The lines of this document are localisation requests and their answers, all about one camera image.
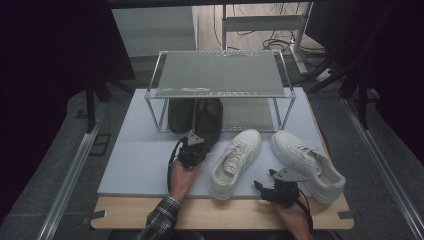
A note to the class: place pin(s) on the aluminium rail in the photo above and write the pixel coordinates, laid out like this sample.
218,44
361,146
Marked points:
383,166
70,180

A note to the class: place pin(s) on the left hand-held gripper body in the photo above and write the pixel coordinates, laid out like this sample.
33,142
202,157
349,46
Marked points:
190,153

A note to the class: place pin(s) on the person's right hand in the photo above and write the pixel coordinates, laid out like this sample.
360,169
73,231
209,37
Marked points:
296,218

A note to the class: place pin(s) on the black tripod stand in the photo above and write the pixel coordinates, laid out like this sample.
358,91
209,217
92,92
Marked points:
361,96

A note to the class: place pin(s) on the white metal desk frame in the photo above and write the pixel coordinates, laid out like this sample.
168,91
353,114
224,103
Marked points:
263,22

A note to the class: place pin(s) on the black slipper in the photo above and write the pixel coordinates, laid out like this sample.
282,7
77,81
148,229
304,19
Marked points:
209,120
181,115

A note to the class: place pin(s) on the two-tier mesh shoe rack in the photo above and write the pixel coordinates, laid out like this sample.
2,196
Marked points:
220,73

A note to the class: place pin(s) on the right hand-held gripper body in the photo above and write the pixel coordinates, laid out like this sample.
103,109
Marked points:
281,193

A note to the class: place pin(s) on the white sneaker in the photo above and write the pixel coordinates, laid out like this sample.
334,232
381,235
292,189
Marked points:
233,166
306,163

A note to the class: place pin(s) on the black tape piece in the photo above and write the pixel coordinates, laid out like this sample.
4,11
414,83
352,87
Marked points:
346,215

